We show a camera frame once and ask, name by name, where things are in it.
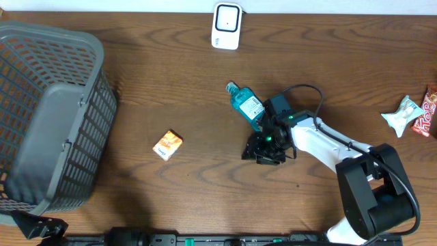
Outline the teal mouthwash bottle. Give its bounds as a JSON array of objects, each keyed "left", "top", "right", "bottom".
[{"left": 225, "top": 81, "right": 264, "bottom": 132}]

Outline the small orange tissue pack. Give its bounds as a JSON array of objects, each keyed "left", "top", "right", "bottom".
[{"left": 152, "top": 130, "right": 183, "bottom": 161}]

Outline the mint green snack pouch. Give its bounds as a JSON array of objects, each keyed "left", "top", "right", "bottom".
[{"left": 381, "top": 96, "right": 425, "bottom": 138}]

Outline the red Top chocolate bar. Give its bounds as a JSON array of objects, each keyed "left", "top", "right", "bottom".
[{"left": 410, "top": 86, "right": 436, "bottom": 137}]

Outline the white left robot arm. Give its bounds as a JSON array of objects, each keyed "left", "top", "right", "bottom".
[{"left": 10, "top": 210, "right": 68, "bottom": 245}]

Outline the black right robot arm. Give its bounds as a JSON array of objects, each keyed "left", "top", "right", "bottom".
[{"left": 242, "top": 110, "right": 421, "bottom": 245}]

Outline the white barcode scanner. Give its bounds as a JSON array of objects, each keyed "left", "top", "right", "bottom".
[{"left": 211, "top": 2, "right": 243, "bottom": 50}]

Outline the grey plastic shopping basket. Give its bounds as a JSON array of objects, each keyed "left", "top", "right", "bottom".
[{"left": 1, "top": 21, "right": 117, "bottom": 226}]

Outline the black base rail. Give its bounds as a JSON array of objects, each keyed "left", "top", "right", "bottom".
[{"left": 64, "top": 227, "right": 404, "bottom": 246}]

